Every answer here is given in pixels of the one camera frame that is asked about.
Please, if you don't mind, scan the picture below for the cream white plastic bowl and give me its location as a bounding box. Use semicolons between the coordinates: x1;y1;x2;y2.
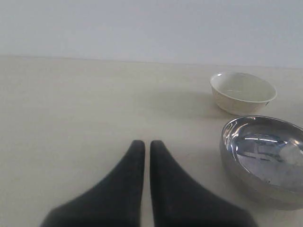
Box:
210;72;277;115

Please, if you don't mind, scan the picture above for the smooth stainless steel bowl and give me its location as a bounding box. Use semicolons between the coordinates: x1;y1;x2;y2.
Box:
220;115;303;210

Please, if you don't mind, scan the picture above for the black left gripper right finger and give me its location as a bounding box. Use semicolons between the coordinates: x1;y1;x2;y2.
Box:
150;140;256;227

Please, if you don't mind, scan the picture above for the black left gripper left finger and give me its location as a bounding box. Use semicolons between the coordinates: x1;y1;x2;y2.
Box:
41;140;145;227

